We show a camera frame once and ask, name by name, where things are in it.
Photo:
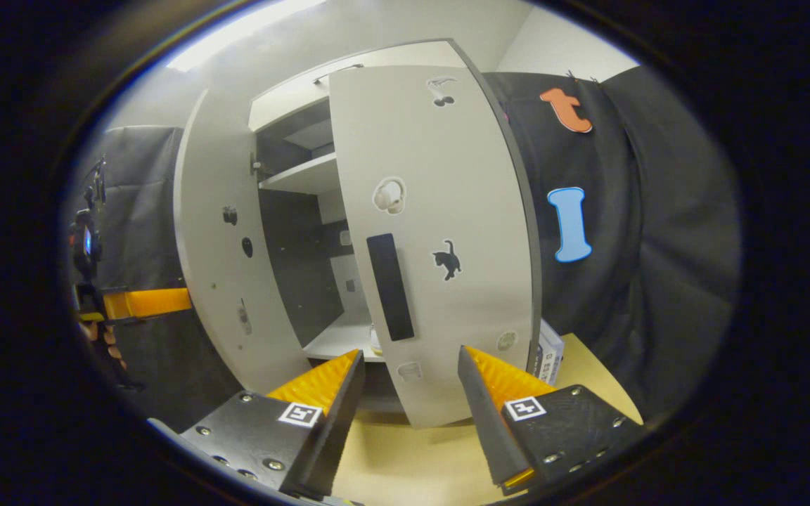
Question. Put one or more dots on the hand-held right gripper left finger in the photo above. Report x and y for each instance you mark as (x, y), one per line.
(338, 422)

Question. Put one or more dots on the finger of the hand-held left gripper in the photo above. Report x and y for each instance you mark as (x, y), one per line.
(155, 302)

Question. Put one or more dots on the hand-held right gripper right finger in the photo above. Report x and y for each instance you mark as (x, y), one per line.
(482, 422)

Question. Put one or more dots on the white shoe cabinet door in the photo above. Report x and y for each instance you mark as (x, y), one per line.
(208, 281)
(475, 337)

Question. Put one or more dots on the white shoe cabinet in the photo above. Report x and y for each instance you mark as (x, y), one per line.
(292, 179)

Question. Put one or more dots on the white cabinet drawer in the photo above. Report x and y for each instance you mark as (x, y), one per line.
(285, 105)

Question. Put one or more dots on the metal stand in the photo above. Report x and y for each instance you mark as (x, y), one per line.
(99, 179)

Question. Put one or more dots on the white printed box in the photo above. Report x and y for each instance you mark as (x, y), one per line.
(550, 355)

